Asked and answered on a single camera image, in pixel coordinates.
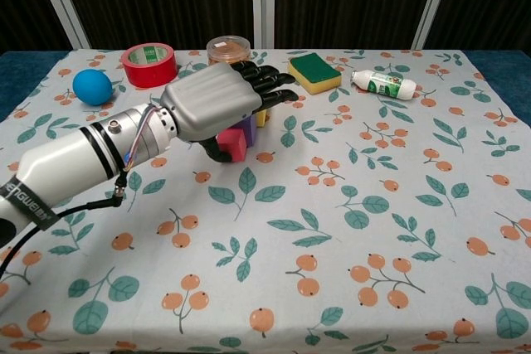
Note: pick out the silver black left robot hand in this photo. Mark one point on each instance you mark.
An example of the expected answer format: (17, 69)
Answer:
(207, 97)

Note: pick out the purple cube block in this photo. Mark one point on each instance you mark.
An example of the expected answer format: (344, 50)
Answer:
(248, 130)

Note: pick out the small pink foam cube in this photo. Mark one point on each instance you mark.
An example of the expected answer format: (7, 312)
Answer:
(232, 144)

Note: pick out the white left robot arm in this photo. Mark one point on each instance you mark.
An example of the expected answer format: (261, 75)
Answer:
(62, 163)

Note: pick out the clear jar with brown contents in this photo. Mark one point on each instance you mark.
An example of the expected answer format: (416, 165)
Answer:
(228, 53)

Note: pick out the large yellow foam cube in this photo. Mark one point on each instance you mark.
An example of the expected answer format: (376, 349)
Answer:
(262, 117)

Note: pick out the red tape roll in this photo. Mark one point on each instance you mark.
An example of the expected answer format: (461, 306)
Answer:
(149, 76)

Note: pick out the green and yellow sponge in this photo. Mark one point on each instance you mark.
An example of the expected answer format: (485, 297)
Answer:
(315, 72)

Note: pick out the blue ball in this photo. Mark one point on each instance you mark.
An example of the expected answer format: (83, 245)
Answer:
(92, 87)

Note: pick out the small white bottle green label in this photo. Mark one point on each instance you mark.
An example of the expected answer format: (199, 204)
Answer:
(383, 84)

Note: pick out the floral fruit print tablecloth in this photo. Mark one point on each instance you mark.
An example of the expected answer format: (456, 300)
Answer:
(332, 225)

